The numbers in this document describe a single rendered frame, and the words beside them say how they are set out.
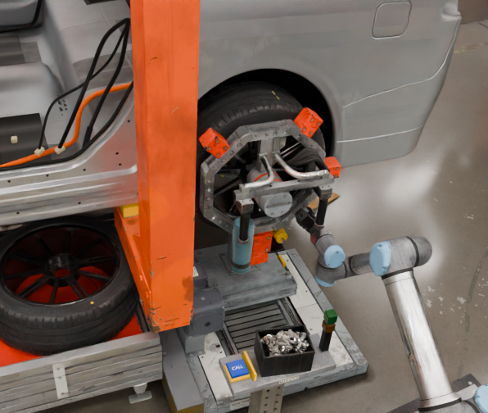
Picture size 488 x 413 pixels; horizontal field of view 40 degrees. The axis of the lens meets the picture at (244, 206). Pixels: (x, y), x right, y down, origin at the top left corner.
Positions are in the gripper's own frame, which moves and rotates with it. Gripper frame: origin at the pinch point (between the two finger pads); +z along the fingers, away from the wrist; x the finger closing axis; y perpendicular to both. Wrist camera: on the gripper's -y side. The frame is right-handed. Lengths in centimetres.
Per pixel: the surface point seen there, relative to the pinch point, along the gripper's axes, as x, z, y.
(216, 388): -77, -45, 2
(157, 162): -7, -44, -102
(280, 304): -44, -7, 37
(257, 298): -48, -5, 23
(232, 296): -55, -1, 14
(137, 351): -81, -35, -39
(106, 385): -103, -36, -37
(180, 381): -84, -41, -12
